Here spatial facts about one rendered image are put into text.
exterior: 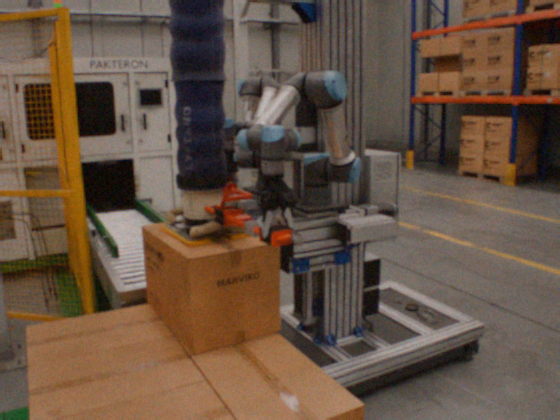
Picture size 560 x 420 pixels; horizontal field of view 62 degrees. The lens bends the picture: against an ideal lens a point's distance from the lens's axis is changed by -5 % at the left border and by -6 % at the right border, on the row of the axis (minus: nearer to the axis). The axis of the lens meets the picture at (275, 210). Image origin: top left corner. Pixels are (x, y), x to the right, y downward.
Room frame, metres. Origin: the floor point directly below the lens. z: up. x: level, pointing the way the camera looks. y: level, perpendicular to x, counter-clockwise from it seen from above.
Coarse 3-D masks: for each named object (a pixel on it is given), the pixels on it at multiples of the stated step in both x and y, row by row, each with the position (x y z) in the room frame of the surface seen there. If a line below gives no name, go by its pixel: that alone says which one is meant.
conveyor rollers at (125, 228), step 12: (108, 216) 4.21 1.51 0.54; (120, 216) 4.19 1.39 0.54; (132, 216) 4.16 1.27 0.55; (144, 216) 4.19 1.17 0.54; (96, 228) 3.75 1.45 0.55; (108, 228) 3.77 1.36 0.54; (120, 228) 3.75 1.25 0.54; (132, 228) 3.74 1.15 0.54; (120, 240) 3.40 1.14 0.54; (132, 240) 3.43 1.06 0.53; (108, 252) 3.10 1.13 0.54; (120, 252) 3.13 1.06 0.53; (132, 252) 3.09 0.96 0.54; (120, 264) 2.87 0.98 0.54; (132, 264) 2.83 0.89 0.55; (120, 276) 2.62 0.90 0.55; (132, 276) 2.64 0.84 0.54; (144, 276) 2.60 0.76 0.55
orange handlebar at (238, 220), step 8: (232, 192) 2.37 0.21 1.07; (240, 192) 2.31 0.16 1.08; (232, 200) 2.18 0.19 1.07; (208, 208) 1.96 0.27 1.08; (232, 216) 1.79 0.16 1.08; (240, 216) 1.77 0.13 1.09; (248, 216) 1.77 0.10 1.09; (232, 224) 1.76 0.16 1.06; (240, 224) 1.71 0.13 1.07; (256, 232) 1.62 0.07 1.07; (280, 240) 1.50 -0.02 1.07; (288, 240) 1.52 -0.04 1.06
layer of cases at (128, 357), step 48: (48, 336) 1.87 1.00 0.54; (96, 336) 1.87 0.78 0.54; (144, 336) 1.87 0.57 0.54; (48, 384) 1.49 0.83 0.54; (96, 384) 1.50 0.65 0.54; (144, 384) 1.50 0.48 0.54; (192, 384) 1.51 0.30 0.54; (240, 384) 1.50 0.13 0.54; (288, 384) 1.50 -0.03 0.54; (336, 384) 1.49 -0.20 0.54
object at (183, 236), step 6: (180, 222) 2.08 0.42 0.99; (162, 228) 2.11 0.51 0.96; (168, 228) 2.08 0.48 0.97; (174, 228) 2.06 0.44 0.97; (174, 234) 1.99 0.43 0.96; (180, 234) 1.97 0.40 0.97; (186, 234) 1.96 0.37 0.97; (180, 240) 1.92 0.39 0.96; (186, 240) 1.89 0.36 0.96; (192, 240) 1.89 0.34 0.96; (198, 240) 1.89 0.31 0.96; (204, 240) 1.89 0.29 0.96; (210, 240) 1.90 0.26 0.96; (192, 246) 1.86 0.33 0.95
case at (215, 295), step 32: (160, 224) 2.23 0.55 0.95; (160, 256) 1.99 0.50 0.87; (192, 256) 1.73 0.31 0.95; (224, 256) 1.78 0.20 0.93; (256, 256) 1.86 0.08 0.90; (160, 288) 2.02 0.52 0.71; (192, 288) 1.71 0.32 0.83; (224, 288) 1.78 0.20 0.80; (256, 288) 1.86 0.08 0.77; (192, 320) 1.71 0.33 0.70; (224, 320) 1.78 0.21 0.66; (256, 320) 1.85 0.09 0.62
